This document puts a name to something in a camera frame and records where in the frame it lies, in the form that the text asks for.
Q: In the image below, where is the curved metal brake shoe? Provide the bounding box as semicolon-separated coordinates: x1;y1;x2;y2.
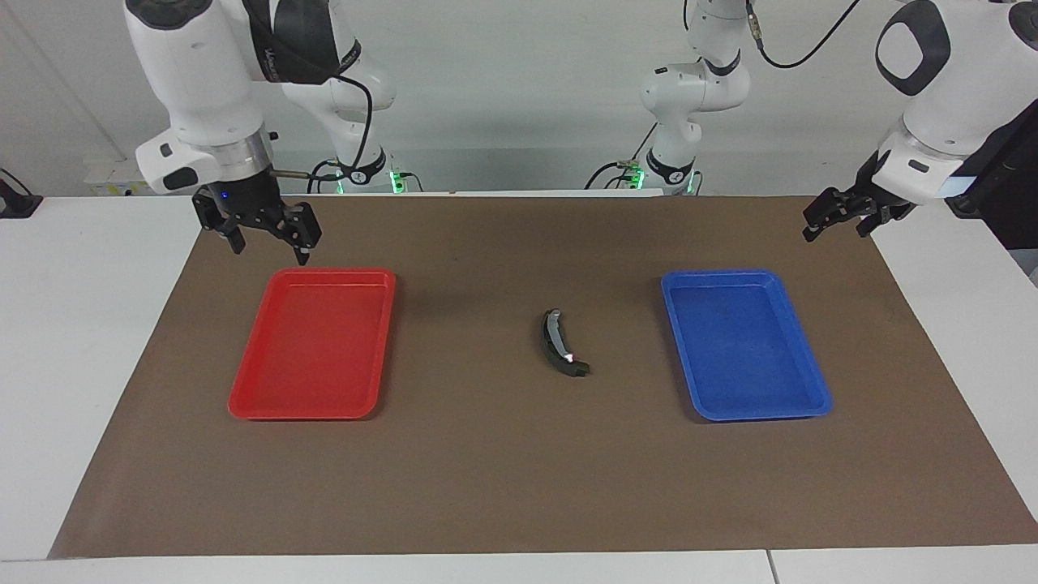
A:
540;307;578;364

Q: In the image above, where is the red plastic tray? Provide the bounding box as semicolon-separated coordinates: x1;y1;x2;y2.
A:
228;268;397;421

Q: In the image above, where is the blue plastic tray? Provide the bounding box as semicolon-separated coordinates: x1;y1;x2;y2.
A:
661;269;834;423

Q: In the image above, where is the black clamp on table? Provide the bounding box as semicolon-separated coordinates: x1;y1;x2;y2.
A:
0;167;44;219

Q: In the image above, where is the brown table mat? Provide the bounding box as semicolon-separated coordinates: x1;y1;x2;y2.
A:
47;195;1038;560

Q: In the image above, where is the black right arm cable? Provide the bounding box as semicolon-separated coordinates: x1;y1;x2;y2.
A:
307;73;375;194

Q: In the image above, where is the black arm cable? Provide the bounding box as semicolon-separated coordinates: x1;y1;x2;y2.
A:
307;73;375;194
749;0;862;71

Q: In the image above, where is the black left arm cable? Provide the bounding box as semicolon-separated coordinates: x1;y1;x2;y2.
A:
749;0;862;71

